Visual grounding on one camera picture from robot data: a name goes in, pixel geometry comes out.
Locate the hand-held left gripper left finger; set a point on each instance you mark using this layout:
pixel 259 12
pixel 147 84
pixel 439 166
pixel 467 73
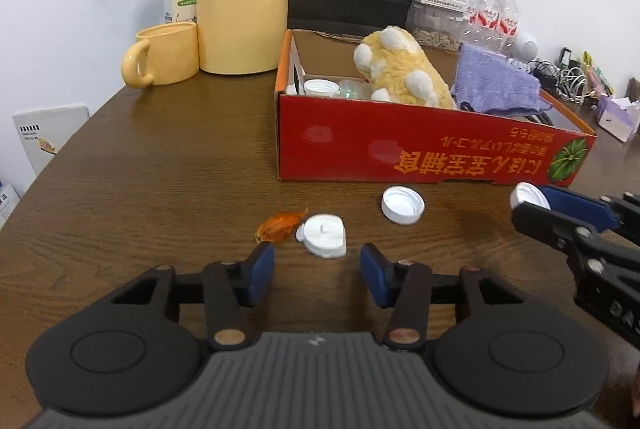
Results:
pixel 260 271

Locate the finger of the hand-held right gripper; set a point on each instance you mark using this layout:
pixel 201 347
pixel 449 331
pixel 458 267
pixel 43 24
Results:
pixel 545 224
pixel 575 206

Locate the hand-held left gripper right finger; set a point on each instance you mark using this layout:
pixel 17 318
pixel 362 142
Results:
pixel 375 276

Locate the white bottle cap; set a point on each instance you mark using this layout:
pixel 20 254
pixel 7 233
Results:
pixel 402 204
pixel 530 195

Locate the white flip-top cap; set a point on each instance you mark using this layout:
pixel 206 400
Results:
pixel 325 234

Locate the red cardboard box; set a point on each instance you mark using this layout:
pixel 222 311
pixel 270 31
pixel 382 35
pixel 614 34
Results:
pixel 350 144

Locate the purple knitted cloth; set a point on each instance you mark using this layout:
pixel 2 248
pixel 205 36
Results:
pixel 490 79

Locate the large white jar lid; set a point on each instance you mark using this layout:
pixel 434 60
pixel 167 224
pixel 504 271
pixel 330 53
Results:
pixel 320 86

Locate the purple tissue pack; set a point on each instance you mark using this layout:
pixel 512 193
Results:
pixel 617 119

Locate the brown paper bag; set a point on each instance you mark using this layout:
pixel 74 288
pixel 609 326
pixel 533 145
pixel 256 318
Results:
pixel 634 90

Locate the colourful snack packet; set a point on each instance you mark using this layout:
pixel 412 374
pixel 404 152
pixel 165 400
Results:
pixel 597 74

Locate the black charger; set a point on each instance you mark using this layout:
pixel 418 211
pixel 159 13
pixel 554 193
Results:
pixel 565 57

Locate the white robot toy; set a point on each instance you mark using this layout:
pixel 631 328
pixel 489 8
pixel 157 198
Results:
pixel 525 44

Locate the clear plastic container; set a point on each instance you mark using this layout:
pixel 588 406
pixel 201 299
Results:
pixel 355 90

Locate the yellow white plush toy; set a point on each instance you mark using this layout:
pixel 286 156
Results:
pixel 400 69

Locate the clear seed container white lid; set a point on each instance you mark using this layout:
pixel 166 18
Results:
pixel 435 36

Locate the yellow mug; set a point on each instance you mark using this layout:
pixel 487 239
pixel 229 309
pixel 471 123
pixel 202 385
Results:
pixel 170 54

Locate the white board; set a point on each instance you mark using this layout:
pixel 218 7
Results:
pixel 50 139

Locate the stack of booklets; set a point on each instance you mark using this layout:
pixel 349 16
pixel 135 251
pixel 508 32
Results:
pixel 7 204

